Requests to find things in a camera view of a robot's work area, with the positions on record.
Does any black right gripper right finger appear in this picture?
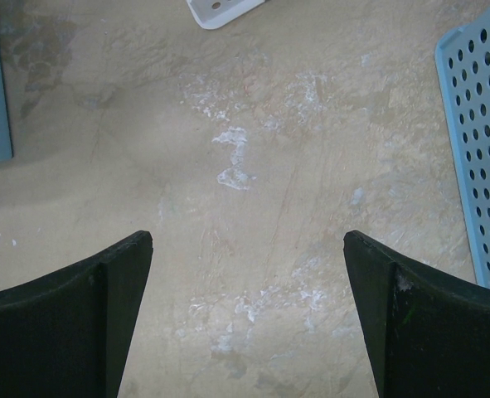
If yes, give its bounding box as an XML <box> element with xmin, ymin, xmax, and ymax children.
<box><xmin>343</xmin><ymin>231</ymin><xmax>490</xmax><ymax>397</ymax></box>

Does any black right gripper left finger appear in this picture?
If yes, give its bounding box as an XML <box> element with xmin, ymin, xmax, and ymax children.
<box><xmin>0</xmin><ymin>231</ymin><xmax>153</xmax><ymax>397</ymax></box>

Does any light blue perforated basket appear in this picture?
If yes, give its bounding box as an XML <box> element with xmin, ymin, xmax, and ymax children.
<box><xmin>434</xmin><ymin>7</ymin><xmax>490</xmax><ymax>289</ymax></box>

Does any white perforated basket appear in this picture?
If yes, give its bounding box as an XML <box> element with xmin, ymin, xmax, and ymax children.
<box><xmin>186</xmin><ymin>0</ymin><xmax>265</xmax><ymax>30</ymax></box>

